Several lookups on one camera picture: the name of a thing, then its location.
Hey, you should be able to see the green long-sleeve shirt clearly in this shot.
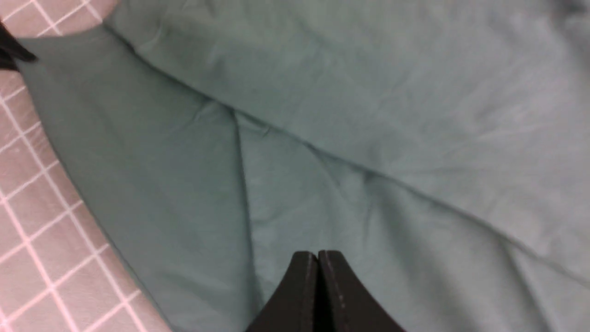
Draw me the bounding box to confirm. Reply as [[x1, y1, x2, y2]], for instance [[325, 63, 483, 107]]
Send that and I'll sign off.
[[16, 0, 589, 332]]

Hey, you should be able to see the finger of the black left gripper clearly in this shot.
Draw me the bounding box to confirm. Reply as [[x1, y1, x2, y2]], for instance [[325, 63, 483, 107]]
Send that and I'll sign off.
[[0, 23, 37, 72]]

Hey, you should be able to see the grey checked tablecloth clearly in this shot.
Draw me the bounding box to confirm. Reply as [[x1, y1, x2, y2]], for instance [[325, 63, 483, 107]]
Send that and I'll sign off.
[[0, 0, 173, 332]]

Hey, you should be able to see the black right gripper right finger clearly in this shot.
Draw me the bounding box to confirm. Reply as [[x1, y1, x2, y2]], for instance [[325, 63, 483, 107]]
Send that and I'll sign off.
[[317, 250, 404, 332]]

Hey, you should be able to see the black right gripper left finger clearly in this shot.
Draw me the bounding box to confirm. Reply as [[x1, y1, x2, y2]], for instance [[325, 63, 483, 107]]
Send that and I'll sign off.
[[247, 251, 318, 332]]

